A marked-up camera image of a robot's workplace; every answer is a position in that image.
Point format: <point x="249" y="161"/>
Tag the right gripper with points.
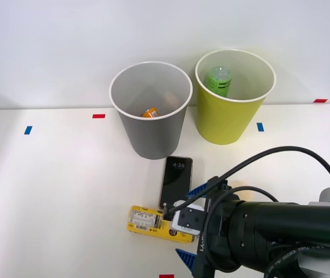
<point x="215" y="246"/>

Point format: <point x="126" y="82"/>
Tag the yellow plastic bottle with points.
<point x="144" y="221"/>

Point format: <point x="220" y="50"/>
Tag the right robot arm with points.
<point x="283" y="223"/>

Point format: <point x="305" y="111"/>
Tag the black smartphone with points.
<point x="176" y="182"/>

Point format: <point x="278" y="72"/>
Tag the grey plastic waste bin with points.
<point x="153" y="136"/>

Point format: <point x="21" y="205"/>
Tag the yellow-green plastic waste bin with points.
<point x="225" y="118"/>

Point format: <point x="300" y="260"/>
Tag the orange drink can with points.
<point x="150" y="113"/>

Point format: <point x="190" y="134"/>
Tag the green plastic bottle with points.
<point x="219" y="82"/>

